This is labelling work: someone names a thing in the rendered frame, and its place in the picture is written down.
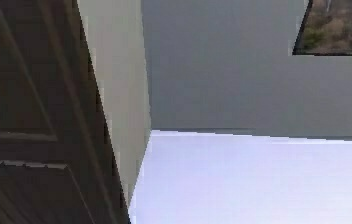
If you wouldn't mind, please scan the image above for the dark brown panelled door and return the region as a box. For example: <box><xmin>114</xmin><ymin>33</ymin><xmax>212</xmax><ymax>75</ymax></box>
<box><xmin>0</xmin><ymin>0</ymin><xmax>132</xmax><ymax>224</ymax></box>

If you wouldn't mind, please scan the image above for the black framed window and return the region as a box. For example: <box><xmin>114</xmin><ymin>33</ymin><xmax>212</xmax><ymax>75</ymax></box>
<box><xmin>292</xmin><ymin>0</ymin><xmax>352</xmax><ymax>57</ymax></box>

